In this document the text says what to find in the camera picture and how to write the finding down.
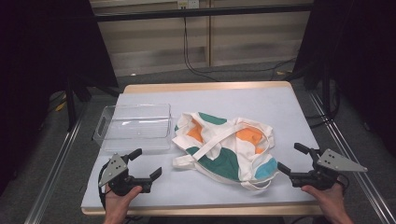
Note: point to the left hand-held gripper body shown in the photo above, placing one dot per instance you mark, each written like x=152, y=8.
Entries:
x=114, y=168

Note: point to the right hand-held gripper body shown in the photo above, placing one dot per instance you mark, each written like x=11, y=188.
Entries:
x=330, y=163

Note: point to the clear plastic container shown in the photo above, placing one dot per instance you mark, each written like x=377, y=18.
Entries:
x=137, y=130

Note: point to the white patterned tote bag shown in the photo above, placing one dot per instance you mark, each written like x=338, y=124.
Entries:
x=224, y=149

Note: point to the person's left hand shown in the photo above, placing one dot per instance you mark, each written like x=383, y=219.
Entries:
x=120, y=202

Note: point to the person's right hand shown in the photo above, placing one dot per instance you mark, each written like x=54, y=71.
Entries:
x=327, y=200

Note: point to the light grey table mat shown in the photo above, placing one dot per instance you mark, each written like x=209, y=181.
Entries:
x=249, y=99

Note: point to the black metal stand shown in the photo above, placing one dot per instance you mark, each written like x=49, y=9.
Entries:
x=71, y=99

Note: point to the black curtain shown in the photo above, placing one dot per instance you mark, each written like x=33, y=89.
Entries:
x=358, y=46
x=46, y=46

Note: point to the black horizontal bar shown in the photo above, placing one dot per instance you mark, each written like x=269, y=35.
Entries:
x=202, y=12

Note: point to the metal floor rail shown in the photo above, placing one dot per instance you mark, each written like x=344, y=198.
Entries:
x=53, y=168
x=358, y=174

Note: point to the white wall socket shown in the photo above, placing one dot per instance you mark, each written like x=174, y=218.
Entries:
x=188, y=3

